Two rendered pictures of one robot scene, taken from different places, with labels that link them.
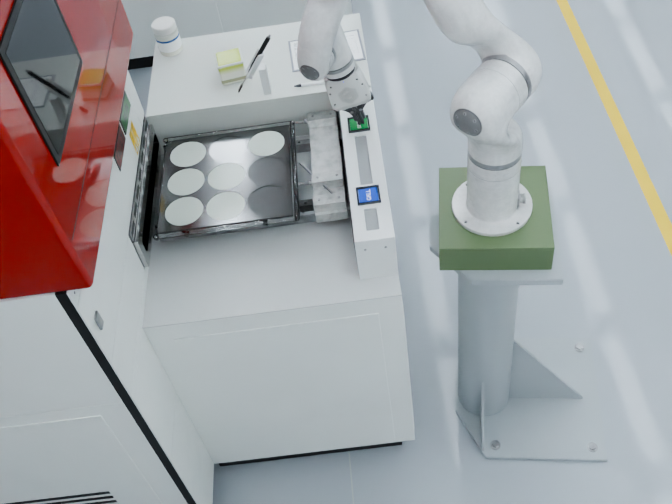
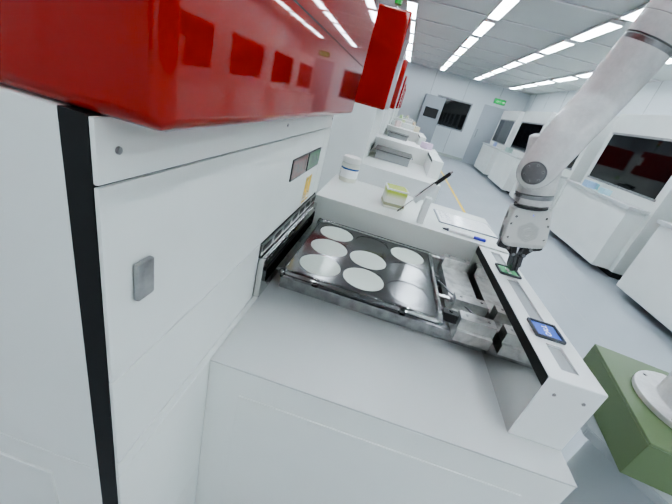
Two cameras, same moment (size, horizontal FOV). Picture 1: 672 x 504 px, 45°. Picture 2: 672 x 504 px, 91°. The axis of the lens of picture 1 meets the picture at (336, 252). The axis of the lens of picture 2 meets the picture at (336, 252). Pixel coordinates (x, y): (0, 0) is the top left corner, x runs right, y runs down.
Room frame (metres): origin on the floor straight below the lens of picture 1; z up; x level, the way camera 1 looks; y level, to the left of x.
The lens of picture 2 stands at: (0.78, 0.33, 1.27)
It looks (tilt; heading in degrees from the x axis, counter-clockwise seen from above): 26 degrees down; 0
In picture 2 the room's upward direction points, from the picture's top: 16 degrees clockwise
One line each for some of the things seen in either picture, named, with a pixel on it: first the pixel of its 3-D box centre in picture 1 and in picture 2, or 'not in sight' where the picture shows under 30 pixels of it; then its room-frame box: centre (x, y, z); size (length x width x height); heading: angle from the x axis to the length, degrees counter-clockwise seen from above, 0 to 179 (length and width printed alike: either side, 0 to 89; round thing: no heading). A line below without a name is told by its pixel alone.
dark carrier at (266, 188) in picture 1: (226, 176); (367, 260); (1.56, 0.25, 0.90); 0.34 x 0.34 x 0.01; 86
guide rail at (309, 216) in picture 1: (253, 222); (379, 311); (1.44, 0.20, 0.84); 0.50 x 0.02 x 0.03; 86
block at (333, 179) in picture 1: (327, 179); (469, 304); (1.49, -0.01, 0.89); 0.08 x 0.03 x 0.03; 86
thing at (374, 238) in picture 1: (365, 177); (508, 320); (1.47, -0.11, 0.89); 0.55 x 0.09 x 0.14; 176
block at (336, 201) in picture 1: (329, 202); (475, 323); (1.41, -0.01, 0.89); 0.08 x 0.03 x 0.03; 86
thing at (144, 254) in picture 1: (148, 192); (291, 239); (1.56, 0.46, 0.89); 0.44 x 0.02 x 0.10; 176
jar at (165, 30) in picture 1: (167, 36); (349, 168); (2.08, 0.37, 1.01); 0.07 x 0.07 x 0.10
